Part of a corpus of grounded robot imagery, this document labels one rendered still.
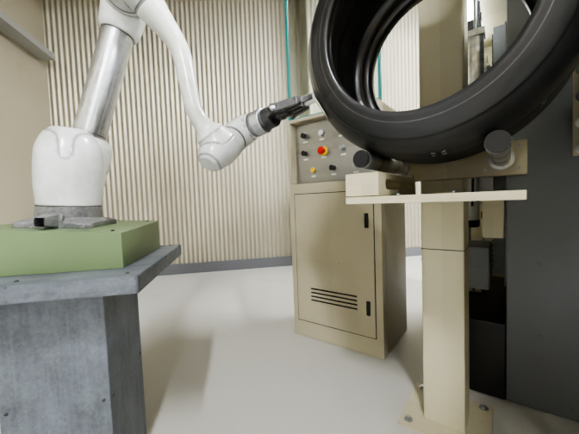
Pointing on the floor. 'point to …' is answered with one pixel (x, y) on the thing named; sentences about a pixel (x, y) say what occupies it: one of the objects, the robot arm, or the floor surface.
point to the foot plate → (415, 418)
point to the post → (445, 227)
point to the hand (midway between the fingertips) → (314, 96)
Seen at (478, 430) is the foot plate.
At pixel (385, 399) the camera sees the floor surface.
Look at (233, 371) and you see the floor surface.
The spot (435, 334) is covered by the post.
